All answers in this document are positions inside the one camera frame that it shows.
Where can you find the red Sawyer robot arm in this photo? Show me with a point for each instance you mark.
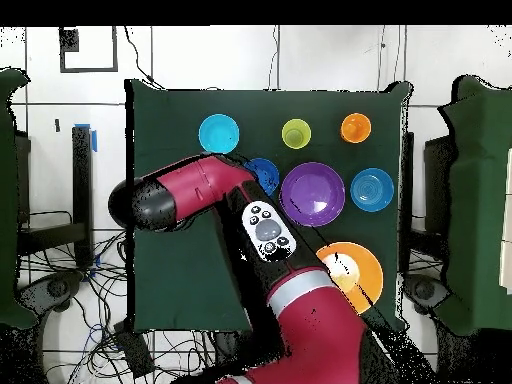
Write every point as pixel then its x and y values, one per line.
pixel 320 340

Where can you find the dark blue bowl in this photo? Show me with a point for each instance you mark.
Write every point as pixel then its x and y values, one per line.
pixel 267 174

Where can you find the large purple bowl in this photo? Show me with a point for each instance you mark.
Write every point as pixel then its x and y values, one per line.
pixel 316 192

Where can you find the cyan bowl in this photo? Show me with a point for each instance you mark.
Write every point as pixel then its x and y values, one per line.
pixel 218 134

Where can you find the yellow-green cup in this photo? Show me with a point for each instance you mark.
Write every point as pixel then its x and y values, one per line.
pixel 296 133

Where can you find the dark green tablecloth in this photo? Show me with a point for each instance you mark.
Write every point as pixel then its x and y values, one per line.
pixel 180 280

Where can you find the blue ribbed bowl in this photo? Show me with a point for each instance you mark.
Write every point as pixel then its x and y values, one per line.
pixel 372 189

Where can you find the large orange bowl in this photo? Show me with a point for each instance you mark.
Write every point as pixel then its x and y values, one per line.
pixel 366 272

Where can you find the orange cup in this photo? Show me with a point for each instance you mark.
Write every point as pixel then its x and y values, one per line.
pixel 355 128

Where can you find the black box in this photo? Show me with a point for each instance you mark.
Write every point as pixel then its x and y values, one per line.
pixel 436 180

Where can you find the black crossbar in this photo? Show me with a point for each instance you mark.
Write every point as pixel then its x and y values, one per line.
pixel 52 236

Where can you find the neighbouring green cloth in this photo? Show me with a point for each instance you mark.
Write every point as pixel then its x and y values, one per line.
pixel 7 200
pixel 476 200

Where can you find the black post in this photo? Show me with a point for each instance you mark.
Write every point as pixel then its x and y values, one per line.
pixel 82 192

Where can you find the grey pedestal foot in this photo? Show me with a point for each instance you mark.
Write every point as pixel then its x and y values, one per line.
pixel 424 288
pixel 56 288

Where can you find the black square frame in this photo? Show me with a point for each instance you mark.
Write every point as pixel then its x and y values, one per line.
pixel 115 52

